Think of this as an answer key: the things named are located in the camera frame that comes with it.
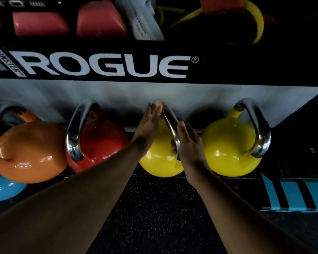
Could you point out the yellow resistance band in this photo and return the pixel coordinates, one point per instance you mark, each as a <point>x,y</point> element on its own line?
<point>257,21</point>

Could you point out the person's right hand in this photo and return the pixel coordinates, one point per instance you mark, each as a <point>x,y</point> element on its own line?
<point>192,156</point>

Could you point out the black box with blue stripes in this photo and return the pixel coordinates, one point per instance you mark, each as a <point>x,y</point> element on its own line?
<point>291,194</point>

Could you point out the person's right forearm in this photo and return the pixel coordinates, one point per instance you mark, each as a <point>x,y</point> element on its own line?
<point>235,216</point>

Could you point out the orange block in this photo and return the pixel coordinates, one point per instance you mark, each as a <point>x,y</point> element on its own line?
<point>220,5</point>

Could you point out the person's left hand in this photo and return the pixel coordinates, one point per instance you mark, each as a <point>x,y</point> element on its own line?
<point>145,129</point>

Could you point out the blue kettlebell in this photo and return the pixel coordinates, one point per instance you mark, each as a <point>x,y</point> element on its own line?
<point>1,189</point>

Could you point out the black storage rack white lettering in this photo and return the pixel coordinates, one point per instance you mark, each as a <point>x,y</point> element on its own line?
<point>228,66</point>

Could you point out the person's left fingers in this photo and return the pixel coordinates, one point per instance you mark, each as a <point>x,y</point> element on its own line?
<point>154,112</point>

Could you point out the white bag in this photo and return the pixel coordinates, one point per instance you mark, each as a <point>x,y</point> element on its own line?
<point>140,18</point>

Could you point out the person's left forearm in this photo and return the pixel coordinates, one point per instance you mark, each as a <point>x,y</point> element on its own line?
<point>76,203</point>

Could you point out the person's right thumb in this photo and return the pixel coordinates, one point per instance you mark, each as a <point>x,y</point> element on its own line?
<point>174,146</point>

